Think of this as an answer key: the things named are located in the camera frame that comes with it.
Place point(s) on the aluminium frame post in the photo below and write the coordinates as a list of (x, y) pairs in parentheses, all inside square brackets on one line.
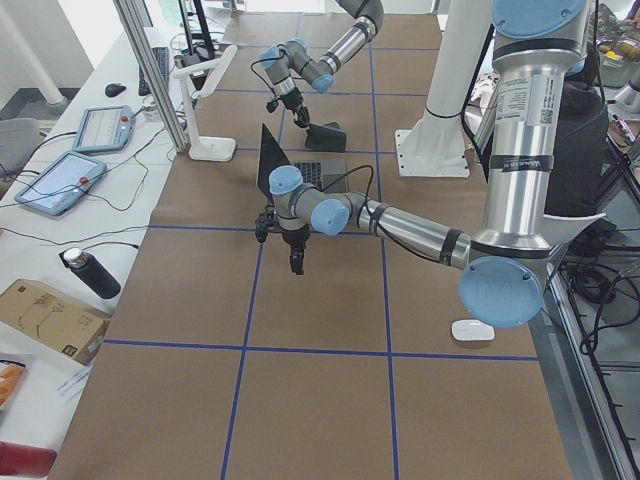
[(134, 29)]

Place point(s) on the cardboard box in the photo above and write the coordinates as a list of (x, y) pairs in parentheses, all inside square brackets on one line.
[(59, 321)]

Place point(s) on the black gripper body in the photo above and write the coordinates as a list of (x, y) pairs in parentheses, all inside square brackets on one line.
[(294, 237), (295, 104)]

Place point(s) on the black water bottle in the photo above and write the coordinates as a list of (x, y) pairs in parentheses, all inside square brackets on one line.
[(91, 272)]

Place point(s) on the lower blue teach pendant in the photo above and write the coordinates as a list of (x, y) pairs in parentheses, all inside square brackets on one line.
[(62, 184)]

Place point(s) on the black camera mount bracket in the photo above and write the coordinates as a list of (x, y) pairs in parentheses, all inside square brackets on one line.
[(265, 224)]

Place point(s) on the white chair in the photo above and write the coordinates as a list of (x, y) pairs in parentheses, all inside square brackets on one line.
[(557, 230)]

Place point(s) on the person in black jacket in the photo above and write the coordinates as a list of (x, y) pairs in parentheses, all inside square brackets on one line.
[(580, 145)]

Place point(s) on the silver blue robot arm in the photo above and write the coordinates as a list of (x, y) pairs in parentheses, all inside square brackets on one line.
[(280, 61), (504, 264)]

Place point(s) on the blue teach pendant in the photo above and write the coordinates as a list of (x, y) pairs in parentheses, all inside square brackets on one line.
[(104, 129), (62, 184)]

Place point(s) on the black computer mouse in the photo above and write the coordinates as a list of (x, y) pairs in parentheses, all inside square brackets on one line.
[(114, 89)]

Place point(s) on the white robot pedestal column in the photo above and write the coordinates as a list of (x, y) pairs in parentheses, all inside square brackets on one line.
[(434, 146)]

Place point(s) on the grey laptop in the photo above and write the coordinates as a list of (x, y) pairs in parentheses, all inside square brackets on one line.
[(328, 175)]

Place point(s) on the upper blue teach pendant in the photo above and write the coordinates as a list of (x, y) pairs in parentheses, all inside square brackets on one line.
[(104, 129)]

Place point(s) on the white computer mouse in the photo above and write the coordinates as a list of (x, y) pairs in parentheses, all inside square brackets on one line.
[(472, 330)]

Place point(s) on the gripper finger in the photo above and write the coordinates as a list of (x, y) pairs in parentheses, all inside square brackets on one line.
[(299, 261), (294, 259), (306, 117), (298, 117)]

